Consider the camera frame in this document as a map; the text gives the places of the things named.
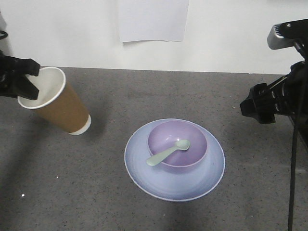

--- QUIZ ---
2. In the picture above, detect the light blue plate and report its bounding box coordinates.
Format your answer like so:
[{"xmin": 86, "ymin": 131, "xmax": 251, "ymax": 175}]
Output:
[{"xmin": 124, "ymin": 118, "xmax": 225, "ymax": 202}]

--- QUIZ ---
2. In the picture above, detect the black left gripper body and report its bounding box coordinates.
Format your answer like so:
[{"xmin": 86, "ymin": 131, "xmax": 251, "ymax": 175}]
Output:
[{"xmin": 0, "ymin": 50, "xmax": 17, "ymax": 98}]

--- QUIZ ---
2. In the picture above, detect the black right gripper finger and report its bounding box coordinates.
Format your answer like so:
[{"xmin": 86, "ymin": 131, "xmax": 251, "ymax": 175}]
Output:
[{"xmin": 240, "ymin": 83, "xmax": 275, "ymax": 124}]

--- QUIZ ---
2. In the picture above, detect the brown paper cup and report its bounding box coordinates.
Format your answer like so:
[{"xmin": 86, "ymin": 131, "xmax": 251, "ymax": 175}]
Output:
[{"xmin": 17, "ymin": 67, "xmax": 91, "ymax": 135}]

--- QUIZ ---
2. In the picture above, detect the purple plastic bowl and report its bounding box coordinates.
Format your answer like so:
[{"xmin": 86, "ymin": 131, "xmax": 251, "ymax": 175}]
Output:
[{"xmin": 146, "ymin": 119, "xmax": 208, "ymax": 173}]

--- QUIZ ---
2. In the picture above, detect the black induction cooktop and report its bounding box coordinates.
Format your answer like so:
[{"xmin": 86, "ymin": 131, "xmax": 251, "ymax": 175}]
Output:
[{"xmin": 298, "ymin": 116, "xmax": 308, "ymax": 151}]

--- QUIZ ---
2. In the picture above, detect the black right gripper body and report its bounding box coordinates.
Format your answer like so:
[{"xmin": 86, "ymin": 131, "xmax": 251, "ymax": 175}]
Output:
[{"xmin": 269, "ymin": 61, "xmax": 307, "ymax": 116}]

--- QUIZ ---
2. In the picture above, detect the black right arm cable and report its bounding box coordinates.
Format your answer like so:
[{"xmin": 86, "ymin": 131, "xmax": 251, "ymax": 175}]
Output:
[{"xmin": 287, "ymin": 39, "xmax": 306, "ymax": 231}]

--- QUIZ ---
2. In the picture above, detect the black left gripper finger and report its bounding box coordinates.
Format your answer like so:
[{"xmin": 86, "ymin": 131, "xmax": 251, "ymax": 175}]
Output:
[
  {"xmin": 10, "ymin": 57, "xmax": 40, "ymax": 76},
  {"xmin": 15, "ymin": 75, "xmax": 39, "ymax": 100}
]

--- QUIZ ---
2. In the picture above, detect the white paper sheet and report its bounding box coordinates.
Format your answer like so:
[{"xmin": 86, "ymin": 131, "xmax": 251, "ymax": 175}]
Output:
[{"xmin": 117, "ymin": 0, "xmax": 189, "ymax": 42}]

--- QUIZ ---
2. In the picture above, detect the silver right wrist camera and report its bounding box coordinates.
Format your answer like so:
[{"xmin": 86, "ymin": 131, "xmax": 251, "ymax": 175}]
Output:
[{"xmin": 267, "ymin": 19, "xmax": 308, "ymax": 50}]

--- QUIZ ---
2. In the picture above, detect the pale green plastic spoon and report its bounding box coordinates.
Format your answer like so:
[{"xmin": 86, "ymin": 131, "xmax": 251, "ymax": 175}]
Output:
[{"xmin": 146, "ymin": 139, "xmax": 191, "ymax": 167}]

